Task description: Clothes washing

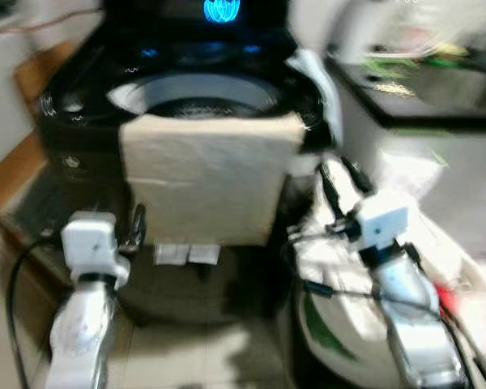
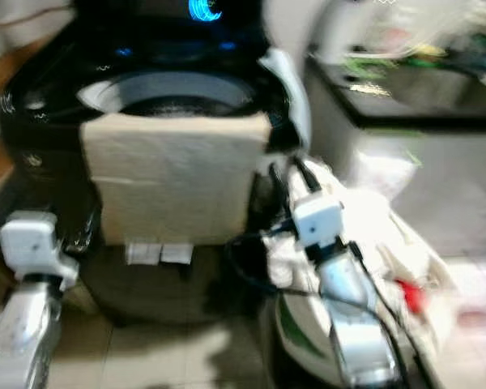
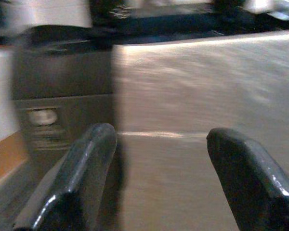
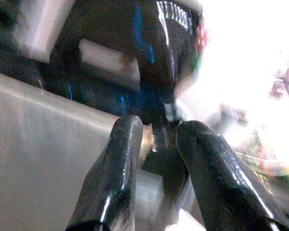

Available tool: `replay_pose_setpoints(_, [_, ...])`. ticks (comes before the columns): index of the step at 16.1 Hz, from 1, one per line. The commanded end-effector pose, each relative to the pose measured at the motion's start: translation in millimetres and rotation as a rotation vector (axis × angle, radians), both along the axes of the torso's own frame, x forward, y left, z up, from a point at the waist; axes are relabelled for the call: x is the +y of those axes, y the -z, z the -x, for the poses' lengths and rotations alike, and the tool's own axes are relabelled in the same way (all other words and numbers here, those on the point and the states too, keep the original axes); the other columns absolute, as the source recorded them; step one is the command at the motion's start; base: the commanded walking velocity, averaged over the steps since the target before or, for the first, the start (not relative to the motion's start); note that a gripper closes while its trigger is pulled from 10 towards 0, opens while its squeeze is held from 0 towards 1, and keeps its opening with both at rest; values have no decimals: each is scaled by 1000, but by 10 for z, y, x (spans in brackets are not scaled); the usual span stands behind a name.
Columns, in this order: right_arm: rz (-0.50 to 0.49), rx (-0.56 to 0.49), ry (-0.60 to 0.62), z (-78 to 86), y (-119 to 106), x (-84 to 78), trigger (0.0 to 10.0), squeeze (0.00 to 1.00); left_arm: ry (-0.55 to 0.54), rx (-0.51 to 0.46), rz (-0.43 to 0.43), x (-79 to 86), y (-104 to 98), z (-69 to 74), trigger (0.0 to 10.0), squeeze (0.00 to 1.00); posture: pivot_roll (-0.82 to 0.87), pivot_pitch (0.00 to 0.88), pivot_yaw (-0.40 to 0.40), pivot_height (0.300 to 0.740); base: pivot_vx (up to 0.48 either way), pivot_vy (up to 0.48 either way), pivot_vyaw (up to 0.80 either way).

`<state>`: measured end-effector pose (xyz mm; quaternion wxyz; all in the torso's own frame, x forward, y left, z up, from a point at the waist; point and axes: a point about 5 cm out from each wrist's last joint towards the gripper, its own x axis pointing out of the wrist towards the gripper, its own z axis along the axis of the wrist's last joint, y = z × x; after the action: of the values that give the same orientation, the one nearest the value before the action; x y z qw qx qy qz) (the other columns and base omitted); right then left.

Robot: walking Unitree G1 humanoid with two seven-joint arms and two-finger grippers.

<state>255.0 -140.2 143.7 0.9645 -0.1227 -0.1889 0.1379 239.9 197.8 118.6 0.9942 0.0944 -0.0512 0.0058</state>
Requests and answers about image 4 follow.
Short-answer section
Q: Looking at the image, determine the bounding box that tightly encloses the beige cloth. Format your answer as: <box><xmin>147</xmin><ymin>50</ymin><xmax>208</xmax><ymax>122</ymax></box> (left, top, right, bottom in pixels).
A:
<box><xmin>0</xmin><ymin>69</ymin><xmax>145</xmax><ymax>231</ymax></box>

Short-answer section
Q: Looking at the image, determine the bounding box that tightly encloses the black washing machine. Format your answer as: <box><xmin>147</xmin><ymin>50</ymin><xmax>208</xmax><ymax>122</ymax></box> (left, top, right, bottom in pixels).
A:
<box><xmin>38</xmin><ymin>0</ymin><xmax>209</xmax><ymax>135</ymax></box>

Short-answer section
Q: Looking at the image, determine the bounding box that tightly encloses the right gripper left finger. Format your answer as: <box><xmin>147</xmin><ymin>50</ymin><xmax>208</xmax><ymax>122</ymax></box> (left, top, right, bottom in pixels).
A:
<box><xmin>65</xmin><ymin>114</ymin><xmax>144</xmax><ymax>231</ymax></box>

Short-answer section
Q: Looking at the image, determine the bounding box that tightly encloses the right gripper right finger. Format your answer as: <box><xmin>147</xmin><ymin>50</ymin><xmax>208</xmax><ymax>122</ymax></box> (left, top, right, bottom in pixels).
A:
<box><xmin>176</xmin><ymin>120</ymin><xmax>289</xmax><ymax>231</ymax></box>

